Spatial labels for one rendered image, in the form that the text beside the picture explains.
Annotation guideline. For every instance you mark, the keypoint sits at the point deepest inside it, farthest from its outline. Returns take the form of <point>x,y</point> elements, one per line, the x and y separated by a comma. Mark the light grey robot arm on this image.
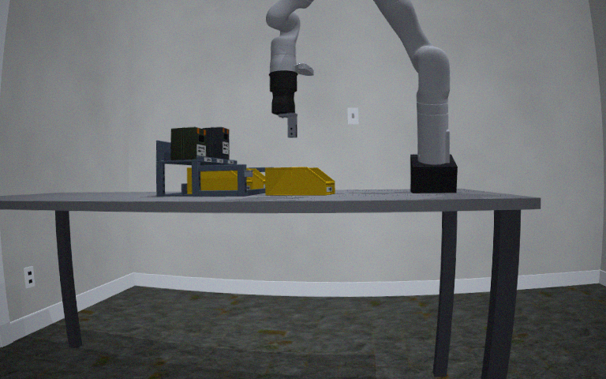
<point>431,63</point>

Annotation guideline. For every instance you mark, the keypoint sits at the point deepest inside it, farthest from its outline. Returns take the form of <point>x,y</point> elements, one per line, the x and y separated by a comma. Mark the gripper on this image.
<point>283,85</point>

